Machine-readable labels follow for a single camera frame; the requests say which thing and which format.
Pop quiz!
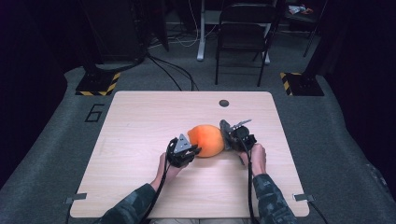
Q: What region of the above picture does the white cable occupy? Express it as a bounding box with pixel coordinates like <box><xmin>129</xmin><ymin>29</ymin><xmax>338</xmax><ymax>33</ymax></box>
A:
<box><xmin>172</xmin><ymin>0</ymin><xmax>201</xmax><ymax>49</ymax></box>

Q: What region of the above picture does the black floor cable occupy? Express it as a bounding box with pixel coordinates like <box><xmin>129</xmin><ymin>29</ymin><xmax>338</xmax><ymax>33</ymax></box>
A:
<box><xmin>146</xmin><ymin>54</ymin><xmax>184</xmax><ymax>91</ymax></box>
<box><xmin>150</xmin><ymin>55</ymin><xmax>200</xmax><ymax>91</ymax></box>

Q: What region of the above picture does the orange plush toy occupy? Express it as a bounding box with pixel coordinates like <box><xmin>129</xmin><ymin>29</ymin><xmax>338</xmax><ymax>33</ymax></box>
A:
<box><xmin>187</xmin><ymin>124</ymin><xmax>226</xmax><ymax>159</ymax></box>

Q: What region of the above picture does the right hand-held gripper black cable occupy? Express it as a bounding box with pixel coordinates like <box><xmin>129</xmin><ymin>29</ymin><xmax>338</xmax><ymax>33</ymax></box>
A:
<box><xmin>237</xmin><ymin>136</ymin><xmax>257</xmax><ymax>224</ymax></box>

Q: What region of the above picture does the striped black stand base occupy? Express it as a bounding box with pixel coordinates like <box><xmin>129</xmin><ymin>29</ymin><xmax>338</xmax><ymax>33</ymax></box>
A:
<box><xmin>278</xmin><ymin>72</ymin><xmax>325</xmax><ymax>97</ymax></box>
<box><xmin>75</xmin><ymin>71</ymin><xmax>121</xmax><ymax>97</ymax></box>

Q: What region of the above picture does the person's right hand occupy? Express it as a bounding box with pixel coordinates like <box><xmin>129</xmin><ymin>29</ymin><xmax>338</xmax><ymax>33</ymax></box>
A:
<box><xmin>238</xmin><ymin>143</ymin><xmax>268</xmax><ymax>178</ymax></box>

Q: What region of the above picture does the left hand-held gripper black cable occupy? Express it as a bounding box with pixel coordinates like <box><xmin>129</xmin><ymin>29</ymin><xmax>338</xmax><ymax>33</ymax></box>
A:
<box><xmin>138</xmin><ymin>138</ymin><xmax>179</xmax><ymax>224</ymax></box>

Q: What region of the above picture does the person's left hand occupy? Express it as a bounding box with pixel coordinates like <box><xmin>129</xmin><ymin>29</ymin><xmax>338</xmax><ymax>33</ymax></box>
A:
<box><xmin>149</xmin><ymin>151</ymin><xmax>189</xmax><ymax>192</ymax></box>

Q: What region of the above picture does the thin black corner cable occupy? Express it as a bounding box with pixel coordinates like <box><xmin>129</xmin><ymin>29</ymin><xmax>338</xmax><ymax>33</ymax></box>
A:
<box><xmin>307</xmin><ymin>201</ymin><xmax>330</xmax><ymax>224</ymax></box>

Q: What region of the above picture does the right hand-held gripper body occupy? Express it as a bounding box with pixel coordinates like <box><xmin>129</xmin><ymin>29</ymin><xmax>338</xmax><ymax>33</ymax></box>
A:
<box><xmin>229</xmin><ymin>119</ymin><xmax>258</xmax><ymax>153</ymax></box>

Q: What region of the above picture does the hand-held gripper black cable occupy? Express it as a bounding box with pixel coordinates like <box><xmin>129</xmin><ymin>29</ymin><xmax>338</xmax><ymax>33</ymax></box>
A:
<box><xmin>237</xmin><ymin>136</ymin><xmax>257</xmax><ymax>224</ymax></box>
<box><xmin>138</xmin><ymin>138</ymin><xmax>179</xmax><ymax>224</ymax></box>

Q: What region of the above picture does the black folding chair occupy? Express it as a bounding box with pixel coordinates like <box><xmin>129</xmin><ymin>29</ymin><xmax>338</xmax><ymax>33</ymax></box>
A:
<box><xmin>214</xmin><ymin>2</ymin><xmax>280</xmax><ymax>88</ymax></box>

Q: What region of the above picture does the white desk leg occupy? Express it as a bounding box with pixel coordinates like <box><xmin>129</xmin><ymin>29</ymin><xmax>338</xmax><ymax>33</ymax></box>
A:
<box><xmin>196</xmin><ymin>0</ymin><xmax>207</xmax><ymax>62</ymax></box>

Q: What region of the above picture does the dark cabinet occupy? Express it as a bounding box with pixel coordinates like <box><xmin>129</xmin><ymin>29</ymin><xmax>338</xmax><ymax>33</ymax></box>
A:
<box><xmin>81</xmin><ymin>0</ymin><xmax>148</xmax><ymax>63</ymax></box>

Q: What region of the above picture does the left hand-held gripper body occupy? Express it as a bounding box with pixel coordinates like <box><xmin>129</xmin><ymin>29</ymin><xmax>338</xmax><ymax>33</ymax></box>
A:
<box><xmin>166</xmin><ymin>133</ymin><xmax>192</xmax><ymax>169</ymax></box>

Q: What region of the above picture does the gray table corner bracket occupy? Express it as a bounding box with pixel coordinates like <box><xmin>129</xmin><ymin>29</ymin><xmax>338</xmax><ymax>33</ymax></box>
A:
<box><xmin>292</xmin><ymin>193</ymin><xmax>316</xmax><ymax>203</ymax></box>
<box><xmin>64</xmin><ymin>192</ymin><xmax>88</xmax><ymax>205</ymax></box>

